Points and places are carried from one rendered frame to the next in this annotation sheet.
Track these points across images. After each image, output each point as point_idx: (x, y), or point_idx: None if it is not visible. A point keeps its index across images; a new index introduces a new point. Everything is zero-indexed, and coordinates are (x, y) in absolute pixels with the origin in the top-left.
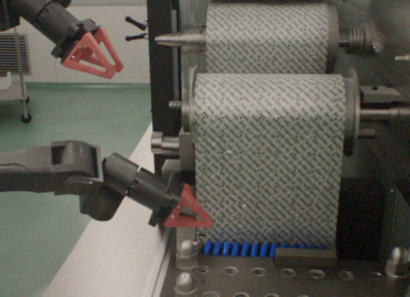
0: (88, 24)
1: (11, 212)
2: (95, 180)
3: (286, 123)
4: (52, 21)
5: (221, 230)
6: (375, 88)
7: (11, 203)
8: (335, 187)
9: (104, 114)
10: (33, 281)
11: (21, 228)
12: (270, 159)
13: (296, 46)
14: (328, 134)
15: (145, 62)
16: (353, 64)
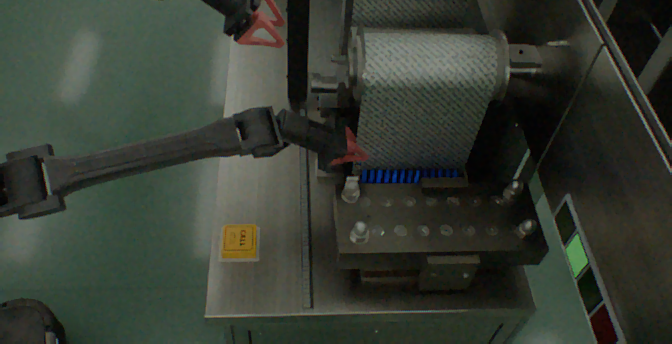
0: None
1: None
2: (277, 147)
3: (443, 93)
4: None
5: (374, 160)
6: (521, 53)
7: None
8: (474, 133)
9: None
10: (114, 82)
11: (76, 12)
12: (425, 116)
13: None
14: (477, 99)
15: None
16: None
